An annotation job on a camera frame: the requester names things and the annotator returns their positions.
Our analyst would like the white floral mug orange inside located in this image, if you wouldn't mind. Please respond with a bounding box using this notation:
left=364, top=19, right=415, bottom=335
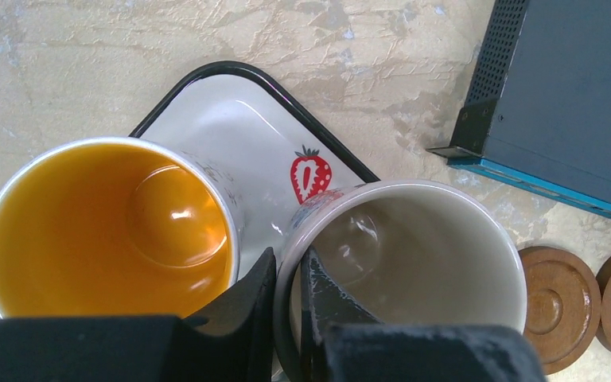
left=0, top=137, right=242, bottom=318

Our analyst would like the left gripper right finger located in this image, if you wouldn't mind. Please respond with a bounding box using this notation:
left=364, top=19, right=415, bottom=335
left=300, top=247, right=546, bottom=381

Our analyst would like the wooden coaster one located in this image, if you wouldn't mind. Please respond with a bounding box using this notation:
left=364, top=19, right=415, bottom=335
left=519, top=246, right=601, bottom=375

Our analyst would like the dark blue network switch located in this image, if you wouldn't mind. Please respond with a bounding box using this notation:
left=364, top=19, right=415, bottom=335
left=433, top=1, right=611, bottom=219

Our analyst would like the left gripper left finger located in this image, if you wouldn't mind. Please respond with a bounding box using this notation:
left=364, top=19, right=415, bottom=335
left=0, top=248, right=276, bottom=381

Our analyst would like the cream white mug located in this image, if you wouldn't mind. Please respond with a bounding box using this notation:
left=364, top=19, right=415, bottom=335
left=273, top=181, right=527, bottom=381

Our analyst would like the white strawberry tray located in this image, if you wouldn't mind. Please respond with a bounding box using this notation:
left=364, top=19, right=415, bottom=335
left=0, top=60, right=381, bottom=382

